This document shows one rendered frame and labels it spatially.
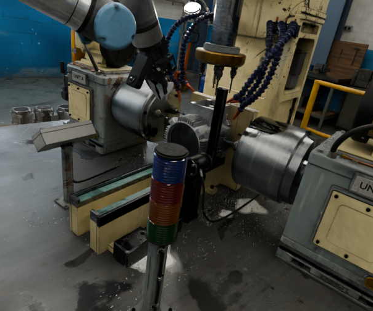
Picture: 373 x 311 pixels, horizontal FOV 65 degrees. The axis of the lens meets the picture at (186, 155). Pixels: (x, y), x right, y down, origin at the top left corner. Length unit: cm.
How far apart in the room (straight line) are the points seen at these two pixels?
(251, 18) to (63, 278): 108
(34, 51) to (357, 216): 621
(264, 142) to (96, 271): 59
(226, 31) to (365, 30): 530
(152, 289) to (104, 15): 57
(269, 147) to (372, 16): 548
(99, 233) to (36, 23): 586
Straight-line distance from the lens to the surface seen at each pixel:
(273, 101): 123
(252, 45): 127
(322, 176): 84
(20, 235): 100
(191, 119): 105
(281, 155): 89
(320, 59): 616
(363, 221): 85
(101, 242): 87
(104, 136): 139
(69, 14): 65
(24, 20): 645
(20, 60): 650
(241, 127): 117
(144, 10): 84
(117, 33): 66
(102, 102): 134
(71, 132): 97
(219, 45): 105
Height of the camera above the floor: 142
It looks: 25 degrees down
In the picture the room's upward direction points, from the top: 8 degrees clockwise
